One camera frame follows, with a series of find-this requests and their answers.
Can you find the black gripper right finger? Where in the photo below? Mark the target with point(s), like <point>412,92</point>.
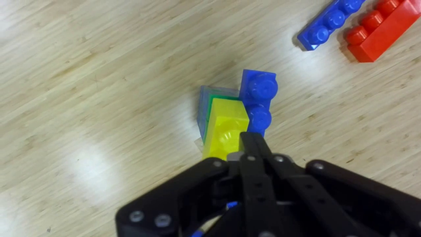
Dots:
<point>343,202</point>

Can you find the green and blue brick tower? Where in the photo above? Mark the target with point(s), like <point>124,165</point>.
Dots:
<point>206,98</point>

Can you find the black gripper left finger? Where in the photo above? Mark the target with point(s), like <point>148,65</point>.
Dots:
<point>239,193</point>

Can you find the small yellow narrow brick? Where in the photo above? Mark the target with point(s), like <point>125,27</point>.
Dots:
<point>227,119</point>

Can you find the blue narrow brick beside red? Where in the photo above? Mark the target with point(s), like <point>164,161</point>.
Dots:
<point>331,18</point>

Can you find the blue four-stud narrow brick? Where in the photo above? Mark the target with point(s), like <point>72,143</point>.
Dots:
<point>257,90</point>

